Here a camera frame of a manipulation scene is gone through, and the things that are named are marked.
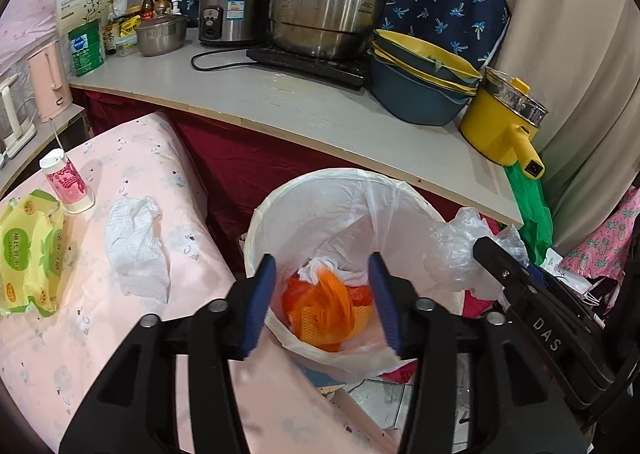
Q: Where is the orange foam net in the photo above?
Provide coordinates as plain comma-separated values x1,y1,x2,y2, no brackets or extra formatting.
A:
292,304,351,342

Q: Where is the clear plastic bag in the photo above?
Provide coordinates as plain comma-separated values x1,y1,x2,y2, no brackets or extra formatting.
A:
431,207,528,302

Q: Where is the steel rice cooker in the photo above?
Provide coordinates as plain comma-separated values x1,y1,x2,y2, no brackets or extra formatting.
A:
195,0,273,48

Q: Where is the orange printed plastic bag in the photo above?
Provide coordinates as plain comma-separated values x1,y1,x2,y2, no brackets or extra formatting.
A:
300,269,373,352

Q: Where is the grey counter board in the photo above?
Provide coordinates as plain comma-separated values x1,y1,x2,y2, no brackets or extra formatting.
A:
67,27,525,230

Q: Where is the yellow plastic basin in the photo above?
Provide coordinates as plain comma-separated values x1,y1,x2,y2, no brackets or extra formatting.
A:
371,28,485,95

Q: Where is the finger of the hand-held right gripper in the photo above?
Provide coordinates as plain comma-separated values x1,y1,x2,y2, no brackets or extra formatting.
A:
472,235,538,307

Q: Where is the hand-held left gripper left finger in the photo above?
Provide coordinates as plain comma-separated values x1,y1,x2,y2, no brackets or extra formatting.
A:
59,253,277,454

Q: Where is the small steel pot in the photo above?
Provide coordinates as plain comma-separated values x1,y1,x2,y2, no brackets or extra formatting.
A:
135,12,190,58

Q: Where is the beige curtain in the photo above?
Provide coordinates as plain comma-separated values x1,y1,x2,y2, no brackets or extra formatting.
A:
492,0,640,255

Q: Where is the green tin can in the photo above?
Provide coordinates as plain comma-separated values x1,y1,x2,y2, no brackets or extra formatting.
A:
67,18,107,78

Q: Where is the yellow electric pot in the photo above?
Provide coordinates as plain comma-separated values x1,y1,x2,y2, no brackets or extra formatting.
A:
459,67,551,180

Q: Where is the green plastic bag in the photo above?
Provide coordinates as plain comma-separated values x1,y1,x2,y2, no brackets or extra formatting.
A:
504,161,555,265

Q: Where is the black power cable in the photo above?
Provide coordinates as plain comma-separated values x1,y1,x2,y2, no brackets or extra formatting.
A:
191,50,261,72

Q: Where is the dark red cloth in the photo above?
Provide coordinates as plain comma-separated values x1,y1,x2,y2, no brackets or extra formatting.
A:
75,89,501,260

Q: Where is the black induction cooker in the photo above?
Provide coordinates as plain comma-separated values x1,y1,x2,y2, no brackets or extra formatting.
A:
246,45,371,90

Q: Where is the white trash bin with liner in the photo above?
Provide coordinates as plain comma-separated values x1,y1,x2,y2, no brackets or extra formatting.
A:
247,169,466,377

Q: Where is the pink printed paper cup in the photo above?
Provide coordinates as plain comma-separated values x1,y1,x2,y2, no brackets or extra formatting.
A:
39,149,96,215

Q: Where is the large steel steamer pot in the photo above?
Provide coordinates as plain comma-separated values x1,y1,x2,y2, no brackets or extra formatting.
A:
250,0,418,60

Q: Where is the white glass kettle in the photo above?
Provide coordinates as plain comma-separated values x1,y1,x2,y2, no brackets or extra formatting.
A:
0,74,37,160

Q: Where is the dark blue plastic basin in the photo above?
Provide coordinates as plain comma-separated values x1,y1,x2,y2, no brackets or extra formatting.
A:
369,54,476,127

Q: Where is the dark jar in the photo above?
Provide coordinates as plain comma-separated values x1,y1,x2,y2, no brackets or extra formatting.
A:
102,14,119,55

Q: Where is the pink electric kettle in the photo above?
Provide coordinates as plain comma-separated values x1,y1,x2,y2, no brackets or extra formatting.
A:
26,40,72,124

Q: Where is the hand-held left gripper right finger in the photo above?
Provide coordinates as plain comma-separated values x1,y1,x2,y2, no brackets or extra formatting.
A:
367,251,591,454

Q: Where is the pink pineapple print cloth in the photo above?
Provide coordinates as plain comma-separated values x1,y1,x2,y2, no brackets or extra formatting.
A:
560,187,640,281

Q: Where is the yellow green wipes packet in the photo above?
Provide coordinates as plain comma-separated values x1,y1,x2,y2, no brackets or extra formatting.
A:
0,188,66,319

